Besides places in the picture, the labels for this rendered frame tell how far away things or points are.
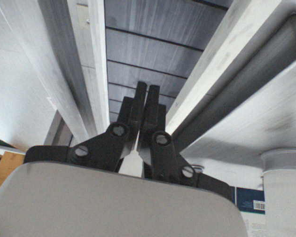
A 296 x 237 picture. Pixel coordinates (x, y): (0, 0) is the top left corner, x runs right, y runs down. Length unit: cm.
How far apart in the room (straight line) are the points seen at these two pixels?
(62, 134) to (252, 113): 34
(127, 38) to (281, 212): 32
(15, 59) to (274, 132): 40
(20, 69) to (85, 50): 15
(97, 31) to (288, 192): 34
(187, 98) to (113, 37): 8
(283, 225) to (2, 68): 52
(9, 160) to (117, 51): 200
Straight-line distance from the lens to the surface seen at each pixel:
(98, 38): 18
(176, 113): 18
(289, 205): 36
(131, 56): 18
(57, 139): 42
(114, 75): 21
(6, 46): 34
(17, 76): 41
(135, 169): 30
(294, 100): 24
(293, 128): 30
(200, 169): 54
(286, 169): 37
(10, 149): 207
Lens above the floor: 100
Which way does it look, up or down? 25 degrees down
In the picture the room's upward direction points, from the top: 170 degrees counter-clockwise
